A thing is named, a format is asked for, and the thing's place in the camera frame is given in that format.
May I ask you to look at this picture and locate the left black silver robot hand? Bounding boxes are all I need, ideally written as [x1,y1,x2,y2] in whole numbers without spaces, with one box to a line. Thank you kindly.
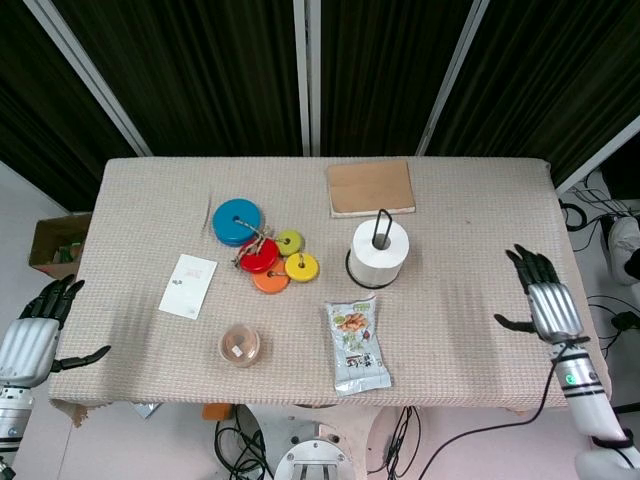
[0,276,112,390]

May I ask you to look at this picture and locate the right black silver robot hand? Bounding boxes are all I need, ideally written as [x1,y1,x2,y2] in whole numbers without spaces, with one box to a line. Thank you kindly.
[493,244,589,346]

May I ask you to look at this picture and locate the white paper towel roll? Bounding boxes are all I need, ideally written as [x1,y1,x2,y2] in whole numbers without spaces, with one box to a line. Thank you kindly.
[348,218,411,287]

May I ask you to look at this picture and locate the white rounded object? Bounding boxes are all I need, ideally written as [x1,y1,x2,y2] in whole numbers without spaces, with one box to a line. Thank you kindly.
[606,217,640,287]

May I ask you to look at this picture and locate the beige woven tablecloth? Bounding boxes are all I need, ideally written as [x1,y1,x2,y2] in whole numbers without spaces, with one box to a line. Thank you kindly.
[48,157,610,427]

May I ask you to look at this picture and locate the open cardboard box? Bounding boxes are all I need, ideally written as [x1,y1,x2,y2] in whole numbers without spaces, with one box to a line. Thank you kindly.
[28,212,94,280]

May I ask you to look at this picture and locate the white paper card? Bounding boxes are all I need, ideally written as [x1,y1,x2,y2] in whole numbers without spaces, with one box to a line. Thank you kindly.
[158,253,219,320]

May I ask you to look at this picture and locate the silver peanut snack bag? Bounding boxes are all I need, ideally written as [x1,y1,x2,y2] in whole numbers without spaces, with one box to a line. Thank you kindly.
[323,294,393,397]

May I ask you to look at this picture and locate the clear jar of rubber bands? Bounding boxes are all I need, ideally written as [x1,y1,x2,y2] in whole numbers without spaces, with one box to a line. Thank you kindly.
[218,323,262,369]

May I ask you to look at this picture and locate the brown cardboard notebook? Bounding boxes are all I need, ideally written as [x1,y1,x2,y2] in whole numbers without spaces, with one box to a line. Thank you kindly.
[327,159,417,220]

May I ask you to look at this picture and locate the dark curtain panel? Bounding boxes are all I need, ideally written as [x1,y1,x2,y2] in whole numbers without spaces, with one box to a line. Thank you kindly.
[0,0,139,214]
[319,0,474,159]
[433,0,640,187]
[52,0,307,159]

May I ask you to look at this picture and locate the large teal wooden disc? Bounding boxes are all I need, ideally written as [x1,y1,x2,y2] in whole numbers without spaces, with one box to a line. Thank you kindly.
[211,198,265,247]

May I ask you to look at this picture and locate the red wooden disc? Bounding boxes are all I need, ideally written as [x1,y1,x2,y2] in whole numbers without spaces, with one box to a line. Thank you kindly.
[238,238,280,274]

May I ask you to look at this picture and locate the yellow wooden disc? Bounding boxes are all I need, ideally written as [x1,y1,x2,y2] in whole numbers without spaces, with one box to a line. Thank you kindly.
[283,252,320,282]

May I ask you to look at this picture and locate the orange wooden disc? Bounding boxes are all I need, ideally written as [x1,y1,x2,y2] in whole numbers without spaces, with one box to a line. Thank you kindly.
[252,267,291,295]

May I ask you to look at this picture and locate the small green wooden disc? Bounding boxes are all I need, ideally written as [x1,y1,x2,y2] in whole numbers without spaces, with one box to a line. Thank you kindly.
[275,229,306,257]

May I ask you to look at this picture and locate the silver robot torso base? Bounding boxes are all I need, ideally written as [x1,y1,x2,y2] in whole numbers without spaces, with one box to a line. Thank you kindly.
[247,402,417,480]

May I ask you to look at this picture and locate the black floor cable bundle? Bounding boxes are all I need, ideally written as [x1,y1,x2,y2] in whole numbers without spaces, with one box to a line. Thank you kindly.
[587,293,640,362]
[213,405,274,480]
[558,169,640,251]

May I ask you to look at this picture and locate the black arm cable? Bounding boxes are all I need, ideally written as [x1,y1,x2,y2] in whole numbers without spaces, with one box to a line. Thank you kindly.
[418,338,591,479]

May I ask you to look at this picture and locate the grey metal frame post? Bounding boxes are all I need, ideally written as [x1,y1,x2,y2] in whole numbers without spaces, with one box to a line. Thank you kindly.
[416,0,490,157]
[27,0,153,157]
[553,114,640,195]
[293,0,324,157]

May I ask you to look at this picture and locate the black wire towel stand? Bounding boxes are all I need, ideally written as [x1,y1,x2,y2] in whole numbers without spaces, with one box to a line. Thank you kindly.
[344,208,402,290]

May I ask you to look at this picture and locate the braided beige rope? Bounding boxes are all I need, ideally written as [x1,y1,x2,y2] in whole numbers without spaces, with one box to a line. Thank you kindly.
[230,213,306,279]

